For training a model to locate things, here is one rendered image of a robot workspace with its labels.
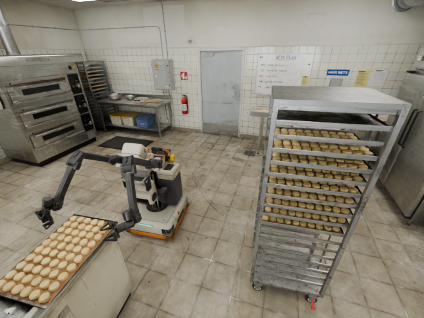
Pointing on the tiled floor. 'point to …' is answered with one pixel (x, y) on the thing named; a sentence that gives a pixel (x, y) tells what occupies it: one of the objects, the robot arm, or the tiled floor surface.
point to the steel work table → (138, 106)
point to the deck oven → (43, 108)
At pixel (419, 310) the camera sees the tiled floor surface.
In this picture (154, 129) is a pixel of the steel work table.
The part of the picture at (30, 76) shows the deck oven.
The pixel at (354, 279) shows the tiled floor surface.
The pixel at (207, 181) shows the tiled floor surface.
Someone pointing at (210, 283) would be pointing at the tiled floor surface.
